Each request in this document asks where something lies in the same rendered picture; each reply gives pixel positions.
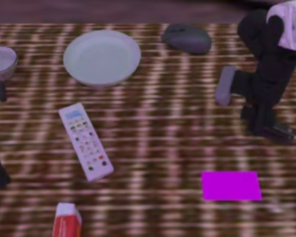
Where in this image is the magenta square card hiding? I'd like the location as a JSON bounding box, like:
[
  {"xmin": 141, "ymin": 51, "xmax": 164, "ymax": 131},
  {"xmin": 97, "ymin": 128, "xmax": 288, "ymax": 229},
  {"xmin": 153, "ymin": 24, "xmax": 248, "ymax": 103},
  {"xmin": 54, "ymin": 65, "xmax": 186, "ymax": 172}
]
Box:
[{"xmin": 201, "ymin": 171, "xmax": 263, "ymax": 202}]

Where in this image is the red and white box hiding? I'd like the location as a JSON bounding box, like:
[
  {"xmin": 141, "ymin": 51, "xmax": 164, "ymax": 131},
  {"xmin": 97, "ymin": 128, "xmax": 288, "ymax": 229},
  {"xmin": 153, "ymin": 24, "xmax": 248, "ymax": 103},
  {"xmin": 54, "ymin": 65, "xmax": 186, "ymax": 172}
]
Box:
[{"xmin": 51, "ymin": 202, "xmax": 83, "ymax": 237}]

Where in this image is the grey computer mouse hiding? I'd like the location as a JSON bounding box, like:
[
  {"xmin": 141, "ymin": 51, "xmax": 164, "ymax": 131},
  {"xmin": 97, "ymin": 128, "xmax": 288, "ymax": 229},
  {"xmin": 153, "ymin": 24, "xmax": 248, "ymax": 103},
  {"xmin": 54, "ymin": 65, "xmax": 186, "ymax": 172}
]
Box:
[{"xmin": 161, "ymin": 23, "xmax": 212, "ymax": 55}]

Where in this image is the white remote control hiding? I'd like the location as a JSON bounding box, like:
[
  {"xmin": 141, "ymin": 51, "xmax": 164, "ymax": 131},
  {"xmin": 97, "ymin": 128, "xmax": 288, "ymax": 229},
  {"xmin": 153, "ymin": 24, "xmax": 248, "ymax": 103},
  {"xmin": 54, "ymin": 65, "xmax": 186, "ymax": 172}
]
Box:
[{"xmin": 58, "ymin": 102, "xmax": 114, "ymax": 183}]

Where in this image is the white round plate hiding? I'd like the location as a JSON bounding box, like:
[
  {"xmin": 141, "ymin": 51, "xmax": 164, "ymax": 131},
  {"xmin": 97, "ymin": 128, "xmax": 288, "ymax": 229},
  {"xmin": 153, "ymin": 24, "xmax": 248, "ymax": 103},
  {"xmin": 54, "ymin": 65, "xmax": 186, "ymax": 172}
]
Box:
[{"xmin": 63, "ymin": 30, "xmax": 142, "ymax": 87}]

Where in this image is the silver pan with black handle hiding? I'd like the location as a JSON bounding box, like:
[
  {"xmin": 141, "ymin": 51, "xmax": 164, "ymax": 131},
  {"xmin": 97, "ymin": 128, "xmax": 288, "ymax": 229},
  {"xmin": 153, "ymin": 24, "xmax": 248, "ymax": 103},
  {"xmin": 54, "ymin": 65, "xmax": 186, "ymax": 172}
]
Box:
[{"xmin": 0, "ymin": 45, "xmax": 18, "ymax": 102}]

